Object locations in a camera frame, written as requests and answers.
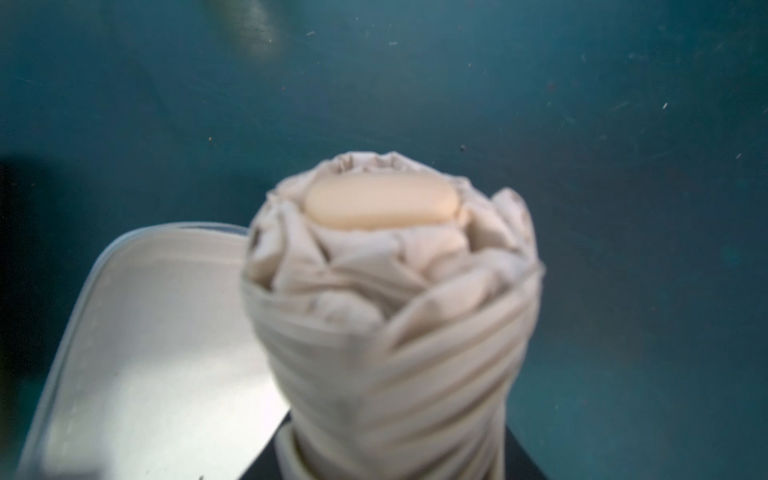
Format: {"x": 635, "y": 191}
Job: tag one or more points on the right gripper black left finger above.
{"x": 266, "y": 466}

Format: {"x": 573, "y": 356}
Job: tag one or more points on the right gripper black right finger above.
{"x": 517, "y": 462}

